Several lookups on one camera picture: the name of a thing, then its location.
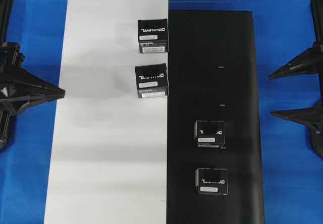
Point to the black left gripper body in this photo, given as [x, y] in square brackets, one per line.
[11, 61]

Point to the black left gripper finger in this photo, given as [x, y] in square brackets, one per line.
[21, 90]

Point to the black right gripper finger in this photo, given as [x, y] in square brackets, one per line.
[308, 62]
[310, 117]

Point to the black dynamixel box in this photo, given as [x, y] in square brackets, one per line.
[211, 181]
[152, 81]
[210, 134]

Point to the black base board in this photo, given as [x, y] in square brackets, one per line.
[212, 76]

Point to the black Dynamixel box front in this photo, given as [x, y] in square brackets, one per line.
[210, 134]

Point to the white base board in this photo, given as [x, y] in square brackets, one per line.
[109, 151]

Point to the black white Robotis box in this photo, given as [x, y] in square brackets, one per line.
[153, 36]

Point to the blue table cloth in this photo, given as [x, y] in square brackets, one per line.
[292, 172]

